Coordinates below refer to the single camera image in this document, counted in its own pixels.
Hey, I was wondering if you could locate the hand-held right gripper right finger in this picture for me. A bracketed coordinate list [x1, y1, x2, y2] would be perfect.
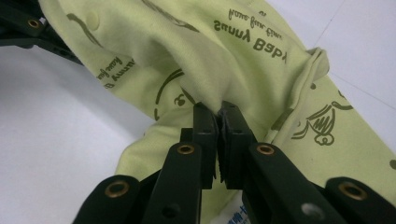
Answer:
[217, 100, 349, 224]

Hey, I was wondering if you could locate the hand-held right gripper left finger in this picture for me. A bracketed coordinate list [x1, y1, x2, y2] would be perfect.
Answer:
[141, 102, 219, 224]

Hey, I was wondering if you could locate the green printed baby romper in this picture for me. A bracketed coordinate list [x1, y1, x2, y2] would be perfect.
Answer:
[38, 0, 396, 224]

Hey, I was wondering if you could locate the white board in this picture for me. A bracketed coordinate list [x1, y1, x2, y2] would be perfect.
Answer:
[0, 0, 396, 224]

